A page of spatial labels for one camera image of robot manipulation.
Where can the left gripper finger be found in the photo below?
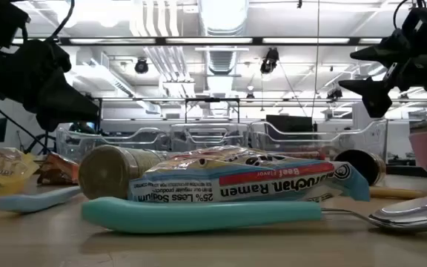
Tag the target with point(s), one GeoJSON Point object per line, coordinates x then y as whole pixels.
{"type": "Point", "coordinates": [65, 104]}

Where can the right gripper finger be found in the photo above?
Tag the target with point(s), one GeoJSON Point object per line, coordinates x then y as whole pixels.
{"type": "Point", "coordinates": [374, 92]}
{"type": "Point", "coordinates": [387, 53]}

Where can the orange taco seasoning packet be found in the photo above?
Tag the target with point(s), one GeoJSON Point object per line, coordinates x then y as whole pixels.
{"type": "Point", "coordinates": [56, 170]}

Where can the orange spice jar black lid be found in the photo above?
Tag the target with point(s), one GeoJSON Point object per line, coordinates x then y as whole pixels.
{"type": "Point", "coordinates": [361, 165]}

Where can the green herb jar black lid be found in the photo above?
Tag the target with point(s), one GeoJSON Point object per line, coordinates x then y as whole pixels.
{"type": "Point", "coordinates": [106, 172]}

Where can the clear plastic bin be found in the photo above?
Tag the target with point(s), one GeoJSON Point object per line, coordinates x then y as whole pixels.
{"type": "Point", "coordinates": [208, 135]}
{"type": "Point", "coordinates": [87, 142]}
{"type": "Point", "coordinates": [347, 139]}

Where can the black tripod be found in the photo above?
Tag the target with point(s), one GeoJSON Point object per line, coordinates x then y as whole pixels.
{"type": "Point", "coordinates": [9, 118]}

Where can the black monitor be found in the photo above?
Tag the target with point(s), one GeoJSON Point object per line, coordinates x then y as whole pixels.
{"type": "Point", "coordinates": [289, 124]}

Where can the red band ramen packet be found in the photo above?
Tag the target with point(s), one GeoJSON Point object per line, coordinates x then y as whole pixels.
{"type": "Point", "coordinates": [235, 181]}

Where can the black aluminium rig frame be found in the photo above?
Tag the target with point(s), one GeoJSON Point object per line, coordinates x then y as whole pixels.
{"type": "Point", "coordinates": [406, 170]}

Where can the black hanging camera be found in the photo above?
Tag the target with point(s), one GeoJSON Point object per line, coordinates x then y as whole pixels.
{"type": "Point", "coordinates": [141, 66]}
{"type": "Point", "coordinates": [270, 60]}

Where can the black frame stand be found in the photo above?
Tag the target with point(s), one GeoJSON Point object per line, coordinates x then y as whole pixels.
{"type": "Point", "coordinates": [212, 99]}

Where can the silver ventilation duct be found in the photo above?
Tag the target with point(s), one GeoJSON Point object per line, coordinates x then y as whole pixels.
{"type": "Point", "coordinates": [222, 22]}

